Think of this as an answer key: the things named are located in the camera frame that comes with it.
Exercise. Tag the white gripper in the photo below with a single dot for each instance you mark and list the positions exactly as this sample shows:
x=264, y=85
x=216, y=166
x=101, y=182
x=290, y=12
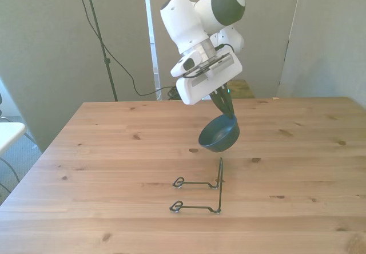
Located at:
x=211, y=82

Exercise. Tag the dark teal bowl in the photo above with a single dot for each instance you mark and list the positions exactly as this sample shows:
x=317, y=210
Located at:
x=218, y=136

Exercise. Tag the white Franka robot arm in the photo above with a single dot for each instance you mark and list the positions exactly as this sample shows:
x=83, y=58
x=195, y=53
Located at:
x=188, y=19

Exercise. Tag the white side table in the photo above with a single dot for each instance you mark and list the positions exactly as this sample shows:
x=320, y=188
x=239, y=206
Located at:
x=8, y=135

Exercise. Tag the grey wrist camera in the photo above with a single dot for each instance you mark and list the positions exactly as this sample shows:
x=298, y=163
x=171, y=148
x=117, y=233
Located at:
x=220, y=62

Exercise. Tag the white vertical frame strip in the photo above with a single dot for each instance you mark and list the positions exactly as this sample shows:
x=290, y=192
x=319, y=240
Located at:
x=153, y=36

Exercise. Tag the black camera stand pole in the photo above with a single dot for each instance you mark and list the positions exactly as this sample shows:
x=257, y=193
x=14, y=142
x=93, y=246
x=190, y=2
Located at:
x=100, y=36

